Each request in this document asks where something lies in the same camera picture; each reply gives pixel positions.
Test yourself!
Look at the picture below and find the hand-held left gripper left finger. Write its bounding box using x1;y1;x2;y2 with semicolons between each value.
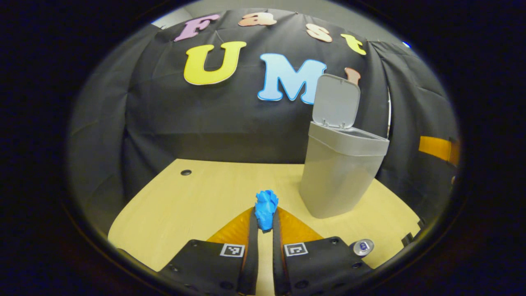
158;207;259;296

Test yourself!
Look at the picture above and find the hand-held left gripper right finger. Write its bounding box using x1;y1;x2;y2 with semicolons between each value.
272;207;374;296

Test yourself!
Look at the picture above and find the blue pop can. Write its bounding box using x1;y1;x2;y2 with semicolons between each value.
350;238;375;257

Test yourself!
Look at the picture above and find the grey desktop garbage bin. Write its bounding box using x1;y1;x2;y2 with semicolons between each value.
299;74;390;219

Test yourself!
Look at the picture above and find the blue paper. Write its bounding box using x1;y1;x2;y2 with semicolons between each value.
254;190;279;232

